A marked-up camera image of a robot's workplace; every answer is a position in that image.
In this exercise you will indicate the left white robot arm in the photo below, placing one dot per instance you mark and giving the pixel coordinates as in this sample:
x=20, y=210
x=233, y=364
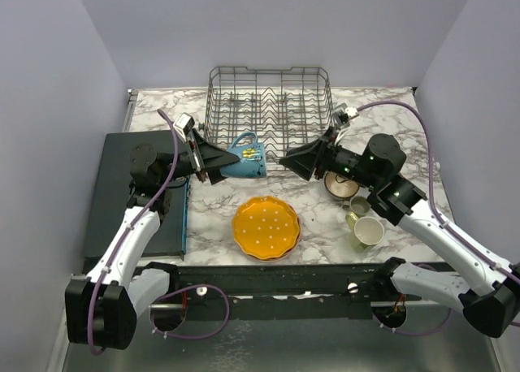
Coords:
x=103, y=306

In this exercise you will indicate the light green ceramic mug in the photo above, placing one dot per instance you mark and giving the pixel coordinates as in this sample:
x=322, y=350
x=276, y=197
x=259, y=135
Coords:
x=364, y=232

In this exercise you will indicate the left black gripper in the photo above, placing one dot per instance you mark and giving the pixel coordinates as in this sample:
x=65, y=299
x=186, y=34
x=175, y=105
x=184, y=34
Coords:
x=210, y=156

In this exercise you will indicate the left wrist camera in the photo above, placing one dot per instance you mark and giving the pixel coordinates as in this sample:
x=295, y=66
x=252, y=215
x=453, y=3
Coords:
x=183, y=125

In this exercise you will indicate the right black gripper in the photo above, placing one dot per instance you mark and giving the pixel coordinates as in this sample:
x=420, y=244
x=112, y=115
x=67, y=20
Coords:
x=302, y=160

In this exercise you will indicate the yellow polka dot plate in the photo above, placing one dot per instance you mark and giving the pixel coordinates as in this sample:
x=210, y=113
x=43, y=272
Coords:
x=265, y=228

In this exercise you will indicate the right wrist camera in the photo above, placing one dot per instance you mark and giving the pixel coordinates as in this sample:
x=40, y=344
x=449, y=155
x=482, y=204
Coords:
x=341, y=116

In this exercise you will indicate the grey ceramic mug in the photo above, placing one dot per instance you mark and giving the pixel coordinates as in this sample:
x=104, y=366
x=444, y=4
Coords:
x=357, y=204

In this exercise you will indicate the blue ceramic mug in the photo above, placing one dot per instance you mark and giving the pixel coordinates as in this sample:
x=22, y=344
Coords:
x=252, y=158

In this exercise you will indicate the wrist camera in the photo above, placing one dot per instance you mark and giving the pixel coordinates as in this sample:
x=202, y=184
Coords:
x=183, y=125
x=341, y=116

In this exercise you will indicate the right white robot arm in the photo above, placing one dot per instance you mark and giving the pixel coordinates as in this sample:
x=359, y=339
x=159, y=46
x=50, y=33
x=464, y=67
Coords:
x=481, y=285

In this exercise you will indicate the brown patterned bowl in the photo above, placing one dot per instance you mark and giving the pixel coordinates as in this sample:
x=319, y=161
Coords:
x=339, y=187

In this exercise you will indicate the grey wire dish rack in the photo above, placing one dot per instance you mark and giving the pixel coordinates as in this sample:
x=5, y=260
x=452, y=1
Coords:
x=287, y=108

